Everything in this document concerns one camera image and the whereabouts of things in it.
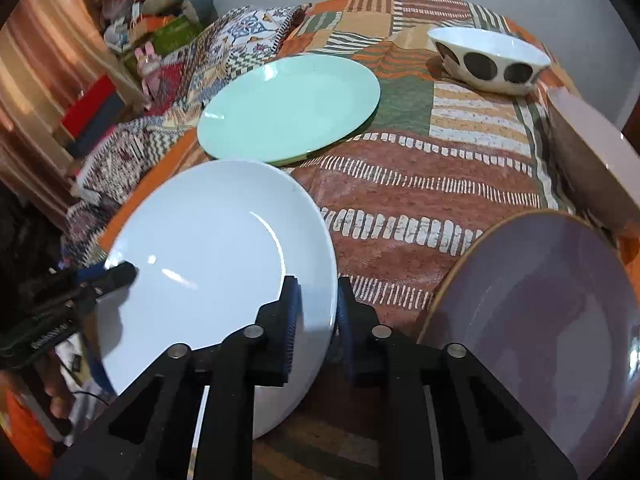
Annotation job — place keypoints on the mint green plate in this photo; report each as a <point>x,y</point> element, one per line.
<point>290,105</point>

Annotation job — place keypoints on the person's left hand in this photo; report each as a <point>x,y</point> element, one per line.
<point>56,392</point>

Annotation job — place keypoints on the pink bowl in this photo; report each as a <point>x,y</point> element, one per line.
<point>585,160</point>

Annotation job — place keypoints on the white plate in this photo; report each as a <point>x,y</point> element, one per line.
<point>210,240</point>

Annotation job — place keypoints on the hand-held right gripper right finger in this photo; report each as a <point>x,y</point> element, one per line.
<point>346,320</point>

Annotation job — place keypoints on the patterned checkered quilt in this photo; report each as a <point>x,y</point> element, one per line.
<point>150,130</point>

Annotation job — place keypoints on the white bowl with dark spots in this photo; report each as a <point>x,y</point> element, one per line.
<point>480,42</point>

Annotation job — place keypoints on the orange patchwork bedspread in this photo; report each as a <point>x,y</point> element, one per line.
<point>400,185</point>

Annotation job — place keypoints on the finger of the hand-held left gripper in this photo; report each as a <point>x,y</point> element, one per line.
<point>90,274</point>
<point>117,279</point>

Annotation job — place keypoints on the purple plate with brown rim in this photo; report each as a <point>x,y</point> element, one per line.
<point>525,310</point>

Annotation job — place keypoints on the dark blue box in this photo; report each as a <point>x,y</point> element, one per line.
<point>95,127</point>

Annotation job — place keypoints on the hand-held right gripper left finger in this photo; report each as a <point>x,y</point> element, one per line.
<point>292,320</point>

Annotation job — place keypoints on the brown curtain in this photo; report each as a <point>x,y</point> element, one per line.
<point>40,35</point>

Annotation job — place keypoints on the green box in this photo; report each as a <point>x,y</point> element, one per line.
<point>175,35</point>

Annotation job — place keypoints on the red box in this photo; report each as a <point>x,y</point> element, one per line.
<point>87,105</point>

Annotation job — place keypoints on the pink rabbit figurine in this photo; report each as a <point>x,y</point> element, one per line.
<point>147,62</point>

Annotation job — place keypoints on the orange box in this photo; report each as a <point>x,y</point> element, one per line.
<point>150,22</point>

